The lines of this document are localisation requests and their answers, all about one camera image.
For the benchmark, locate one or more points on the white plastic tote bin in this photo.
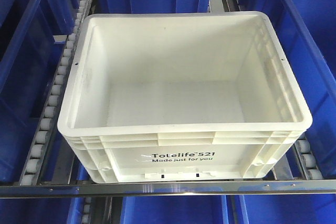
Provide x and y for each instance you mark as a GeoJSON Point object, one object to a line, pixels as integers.
{"type": "Point", "coordinates": [162, 97]}

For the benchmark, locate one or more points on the blue bin lower centre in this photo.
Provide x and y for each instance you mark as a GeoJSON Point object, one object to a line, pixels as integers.
{"type": "Point", "coordinates": [174, 209]}

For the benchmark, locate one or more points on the blue bin left front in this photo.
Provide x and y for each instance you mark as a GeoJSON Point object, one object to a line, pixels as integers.
{"type": "Point", "coordinates": [29, 57]}

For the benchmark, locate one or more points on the blue bin right front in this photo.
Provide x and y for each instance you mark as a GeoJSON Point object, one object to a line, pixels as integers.
{"type": "Point", "coordinates": [306, 31]}

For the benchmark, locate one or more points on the blue bin lower right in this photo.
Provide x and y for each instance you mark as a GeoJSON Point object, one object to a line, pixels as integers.
{"type": "Point", "coordinates": [305, 208]}

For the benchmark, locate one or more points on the blue bin lower left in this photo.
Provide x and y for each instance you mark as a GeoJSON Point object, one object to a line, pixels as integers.
{"type": "Point", "coordinates": [42, 210]}

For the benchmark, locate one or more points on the left white roller track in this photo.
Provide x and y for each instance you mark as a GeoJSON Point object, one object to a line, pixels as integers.
{"type": "Point", "coordinates": [46, 130]}

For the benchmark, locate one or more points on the white roller track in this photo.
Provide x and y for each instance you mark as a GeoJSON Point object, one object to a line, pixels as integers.
{"type": "Point", "coordinates": [46, 130]}
{"type": "Point", "coordinates": [306, 160]}

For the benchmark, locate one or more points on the right white roller track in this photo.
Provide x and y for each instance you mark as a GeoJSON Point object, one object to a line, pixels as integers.
{"type": "Point", "coordinates": [306, 160]}

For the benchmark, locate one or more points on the steel shelf front rail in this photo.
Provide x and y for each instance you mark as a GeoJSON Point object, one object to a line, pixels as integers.
{"type": "Point", "coordinates": [86, 188]}

